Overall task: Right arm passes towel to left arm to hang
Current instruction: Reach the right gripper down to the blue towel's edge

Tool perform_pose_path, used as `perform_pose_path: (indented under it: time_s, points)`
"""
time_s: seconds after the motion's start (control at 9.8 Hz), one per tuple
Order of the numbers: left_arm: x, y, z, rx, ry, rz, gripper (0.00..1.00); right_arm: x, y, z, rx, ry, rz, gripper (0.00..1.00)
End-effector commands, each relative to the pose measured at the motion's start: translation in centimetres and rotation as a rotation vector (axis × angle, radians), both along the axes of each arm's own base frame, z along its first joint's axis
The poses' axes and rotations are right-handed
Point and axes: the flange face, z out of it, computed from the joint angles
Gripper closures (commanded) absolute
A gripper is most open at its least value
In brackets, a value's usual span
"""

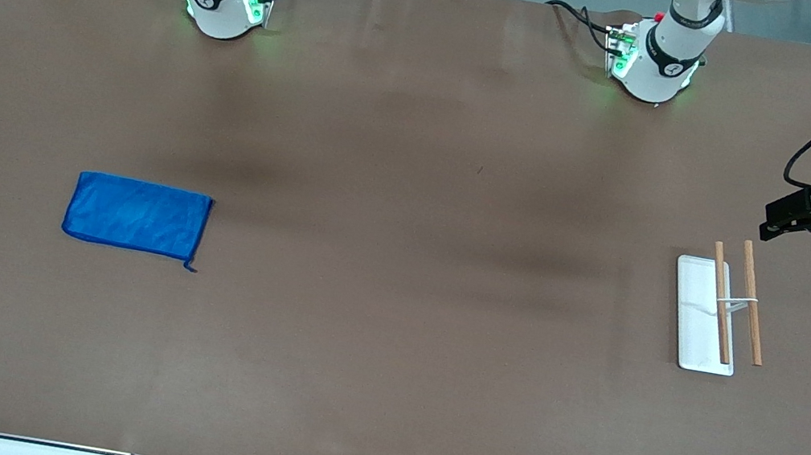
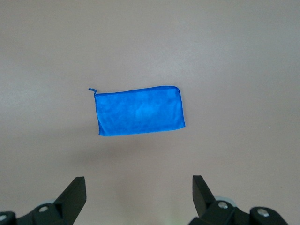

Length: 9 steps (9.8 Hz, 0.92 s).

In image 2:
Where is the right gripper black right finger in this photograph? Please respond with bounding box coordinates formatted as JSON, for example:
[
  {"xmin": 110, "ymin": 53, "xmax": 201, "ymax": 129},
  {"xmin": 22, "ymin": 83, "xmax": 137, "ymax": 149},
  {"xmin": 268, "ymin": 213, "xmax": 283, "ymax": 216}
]
[{"xmin": 189, "ymin": 174, "xmax": 290, "ymax": 225}]

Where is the blue microfibre towel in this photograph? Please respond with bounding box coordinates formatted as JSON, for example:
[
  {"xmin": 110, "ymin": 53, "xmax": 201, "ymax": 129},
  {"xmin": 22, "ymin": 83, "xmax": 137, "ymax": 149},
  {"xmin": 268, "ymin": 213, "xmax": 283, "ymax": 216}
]
[{"xmin": 88, "ymin": 85, "xmax": 187, "ymax": 136}]

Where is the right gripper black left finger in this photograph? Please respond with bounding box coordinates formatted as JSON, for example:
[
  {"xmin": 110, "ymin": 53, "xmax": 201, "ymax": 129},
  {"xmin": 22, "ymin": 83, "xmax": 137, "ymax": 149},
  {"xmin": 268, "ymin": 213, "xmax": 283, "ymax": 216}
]
[{"xmin": 0, "ymin": 176, "xmax": 87, "ymax": 225}]

